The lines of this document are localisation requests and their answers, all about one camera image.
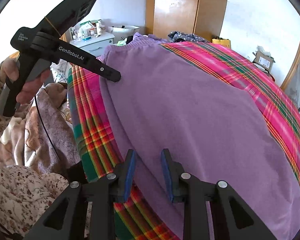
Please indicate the pink plaid blanket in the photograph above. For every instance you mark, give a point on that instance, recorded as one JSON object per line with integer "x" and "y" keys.
{"x": 95, "y": 130}

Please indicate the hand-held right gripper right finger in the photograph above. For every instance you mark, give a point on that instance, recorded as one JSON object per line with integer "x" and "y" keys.
{"x": 166, "y": 177}

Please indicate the white nightstand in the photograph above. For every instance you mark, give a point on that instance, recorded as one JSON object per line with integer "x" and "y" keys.
{"x": 100, "y": 42}

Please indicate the navy floral cloth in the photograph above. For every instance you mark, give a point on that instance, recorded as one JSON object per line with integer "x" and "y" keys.
{"x": 187, "y": 37}

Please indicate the beige plush blanket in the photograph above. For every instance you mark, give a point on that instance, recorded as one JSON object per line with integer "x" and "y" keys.
{"x": 47, "y": 135}

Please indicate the wooden wardrobe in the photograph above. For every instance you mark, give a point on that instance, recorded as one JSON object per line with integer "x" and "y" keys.
{"x": 180, "y": 7}

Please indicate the group of toiletry bottles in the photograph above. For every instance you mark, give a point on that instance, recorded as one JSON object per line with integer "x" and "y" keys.
{"x": 90, "y": 31}

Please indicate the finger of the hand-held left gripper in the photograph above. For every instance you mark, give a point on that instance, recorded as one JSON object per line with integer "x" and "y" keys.
{"x": 102, "y": 69}

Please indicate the purple fleece pants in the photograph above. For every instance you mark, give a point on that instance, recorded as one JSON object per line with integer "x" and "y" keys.
{"x": 190, "y": 130}

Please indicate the purple top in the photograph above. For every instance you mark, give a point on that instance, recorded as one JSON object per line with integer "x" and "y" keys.
{"x": 145, "y": 37}

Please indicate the yellow box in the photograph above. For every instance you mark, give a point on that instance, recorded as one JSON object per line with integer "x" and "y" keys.
{"x": 222, "y": 42}

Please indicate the person's floral clothing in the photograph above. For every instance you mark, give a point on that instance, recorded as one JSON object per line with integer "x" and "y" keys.
{"x": 22, "y": 195}

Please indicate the crumpled white plastic bag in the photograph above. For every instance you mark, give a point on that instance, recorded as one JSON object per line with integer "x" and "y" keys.
{"x": 262, "y": 49}

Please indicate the cardboard box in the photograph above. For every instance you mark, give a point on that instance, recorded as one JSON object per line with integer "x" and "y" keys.
{"x": 263, "y": 61}

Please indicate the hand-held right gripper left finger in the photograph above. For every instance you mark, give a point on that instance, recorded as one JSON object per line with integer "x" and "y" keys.
{"x": 130, "y": 177}

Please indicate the person's left hand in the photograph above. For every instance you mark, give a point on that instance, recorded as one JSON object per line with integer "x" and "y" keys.
{"x": 37, "y": 87}

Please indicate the white shopping bag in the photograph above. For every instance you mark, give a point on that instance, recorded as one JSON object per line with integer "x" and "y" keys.
{"x": 122, "y": 32}

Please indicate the wooden door frame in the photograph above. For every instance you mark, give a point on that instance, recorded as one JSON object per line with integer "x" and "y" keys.
{"x": 295, "y": 60}

